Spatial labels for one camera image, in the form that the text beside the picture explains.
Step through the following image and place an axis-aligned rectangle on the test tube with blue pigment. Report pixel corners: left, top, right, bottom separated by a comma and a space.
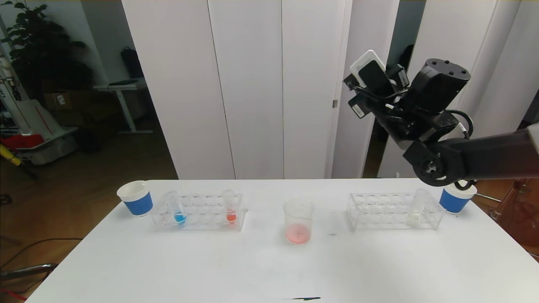
166, 191, 188, 226

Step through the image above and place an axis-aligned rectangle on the test tube with red pigment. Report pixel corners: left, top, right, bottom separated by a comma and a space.
222, 189, 237, 224

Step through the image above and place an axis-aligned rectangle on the clear acrylic test tube rack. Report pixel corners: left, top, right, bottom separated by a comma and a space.
346, 193, 446, 231
152, 193, 249, 232

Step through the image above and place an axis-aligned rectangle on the clear glass beaker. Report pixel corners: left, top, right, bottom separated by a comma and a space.
283, 198, 315, 246

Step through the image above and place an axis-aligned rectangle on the test tube with pale pigment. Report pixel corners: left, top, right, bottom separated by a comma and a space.
406, 188, 431, 228

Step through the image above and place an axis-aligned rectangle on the blue white paper cup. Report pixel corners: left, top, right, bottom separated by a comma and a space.
117, 181, 155, 217
439, 183, 478, 214

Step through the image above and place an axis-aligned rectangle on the white standing desk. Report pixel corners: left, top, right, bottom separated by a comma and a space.
93, 80, 154, 135

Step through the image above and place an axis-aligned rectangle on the black backpack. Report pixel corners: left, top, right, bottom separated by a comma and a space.
121, 48, 144, 80

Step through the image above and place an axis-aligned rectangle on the brown cardboard box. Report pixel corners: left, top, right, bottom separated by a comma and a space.
44, 93, 85, 127

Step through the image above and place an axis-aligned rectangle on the white grey machine base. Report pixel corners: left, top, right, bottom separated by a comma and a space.
0, 42, 80, 167

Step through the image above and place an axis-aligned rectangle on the dark green potted plant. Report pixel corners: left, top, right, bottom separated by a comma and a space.
0, 0, 95, 101

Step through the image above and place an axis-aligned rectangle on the yellow black tool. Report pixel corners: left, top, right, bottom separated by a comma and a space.
0, 144, 38, 179

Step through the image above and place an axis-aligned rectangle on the metal chair leg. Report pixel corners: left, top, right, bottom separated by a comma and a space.
0, 264, 59, 282

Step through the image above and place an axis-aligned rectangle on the red floor tape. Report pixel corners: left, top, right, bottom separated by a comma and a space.
0, 288, 28, 301

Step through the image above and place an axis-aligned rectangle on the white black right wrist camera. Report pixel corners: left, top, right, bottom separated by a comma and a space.
350, 50, 398, 96

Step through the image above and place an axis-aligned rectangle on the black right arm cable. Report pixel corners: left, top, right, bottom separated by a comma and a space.
446, 110, 474, 139

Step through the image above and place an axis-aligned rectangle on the black floor cable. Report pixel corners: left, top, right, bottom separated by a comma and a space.
0, 239, 85, 270

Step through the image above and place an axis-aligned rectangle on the brown frame stand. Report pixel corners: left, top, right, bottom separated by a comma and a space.
491, 179, 539, 257

